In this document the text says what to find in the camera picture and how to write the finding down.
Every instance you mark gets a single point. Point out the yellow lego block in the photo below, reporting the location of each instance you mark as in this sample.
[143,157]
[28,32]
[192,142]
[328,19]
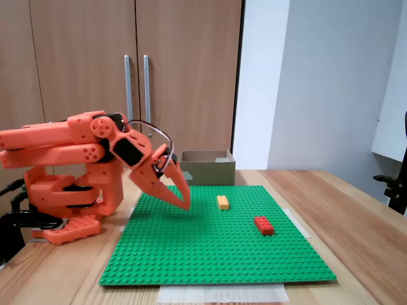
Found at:
[223,202]

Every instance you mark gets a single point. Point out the open cardboard box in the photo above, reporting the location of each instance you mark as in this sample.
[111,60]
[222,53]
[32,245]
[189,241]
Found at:
[213,173]

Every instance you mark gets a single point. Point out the green lego baseplate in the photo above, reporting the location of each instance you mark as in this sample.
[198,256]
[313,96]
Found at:
[206,248]

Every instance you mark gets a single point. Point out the red lego block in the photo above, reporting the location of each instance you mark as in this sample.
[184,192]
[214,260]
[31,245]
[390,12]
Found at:
[264,225]

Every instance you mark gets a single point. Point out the short masking tape strip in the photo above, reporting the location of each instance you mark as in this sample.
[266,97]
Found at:
[302,227]
[127,220]

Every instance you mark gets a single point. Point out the wide masking tape strip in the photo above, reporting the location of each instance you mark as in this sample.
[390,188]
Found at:
[222,294]

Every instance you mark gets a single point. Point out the wooden cabinet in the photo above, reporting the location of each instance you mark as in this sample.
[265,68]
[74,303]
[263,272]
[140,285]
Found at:
[79,47]

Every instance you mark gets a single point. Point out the black table clamp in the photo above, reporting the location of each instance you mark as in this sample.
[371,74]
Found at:
[12,235]

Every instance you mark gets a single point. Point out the black stand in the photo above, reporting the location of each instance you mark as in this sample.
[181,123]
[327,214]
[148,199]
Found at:
[397,190]

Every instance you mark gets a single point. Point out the white panel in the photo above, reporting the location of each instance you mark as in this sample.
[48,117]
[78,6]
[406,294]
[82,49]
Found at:
[392,95]

